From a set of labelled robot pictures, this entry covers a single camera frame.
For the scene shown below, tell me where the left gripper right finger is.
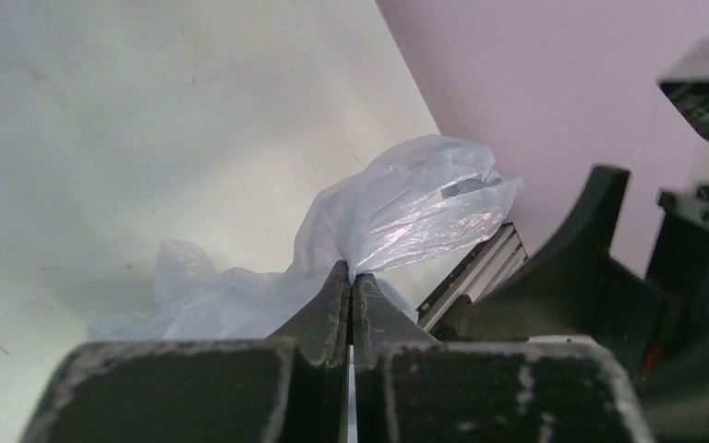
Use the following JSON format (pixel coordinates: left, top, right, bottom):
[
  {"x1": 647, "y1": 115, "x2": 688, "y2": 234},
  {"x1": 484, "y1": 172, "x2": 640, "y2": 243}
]
[{"x1": 352, "y1": 274, "x2": 654, "y2": 442}]

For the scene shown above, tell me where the right corner aluminium post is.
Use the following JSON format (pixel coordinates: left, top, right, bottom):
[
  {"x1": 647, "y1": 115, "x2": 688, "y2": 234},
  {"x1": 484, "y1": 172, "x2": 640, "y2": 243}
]
[{"x1": 417, "y1": 222, "x2": 528, "y2": 333}]

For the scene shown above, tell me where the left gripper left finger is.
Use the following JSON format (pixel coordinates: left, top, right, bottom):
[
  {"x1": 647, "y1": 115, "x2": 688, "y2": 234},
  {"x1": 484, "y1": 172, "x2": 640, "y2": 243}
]
[{"x1": 21, "y1": 261, "x2": 351, "y2": 442}]

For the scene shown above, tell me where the light blue plastic trash bag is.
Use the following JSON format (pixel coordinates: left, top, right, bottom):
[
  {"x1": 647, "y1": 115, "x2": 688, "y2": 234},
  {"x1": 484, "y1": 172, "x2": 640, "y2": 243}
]
[{"x1": 88, "y1": 135, "x2": 524, "y2": 341}]

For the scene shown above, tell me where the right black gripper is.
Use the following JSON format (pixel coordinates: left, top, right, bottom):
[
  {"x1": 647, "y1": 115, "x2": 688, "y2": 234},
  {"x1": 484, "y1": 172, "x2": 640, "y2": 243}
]
[{"x1": 437, "y1": 165, "x2": 709, "y2": 442}]

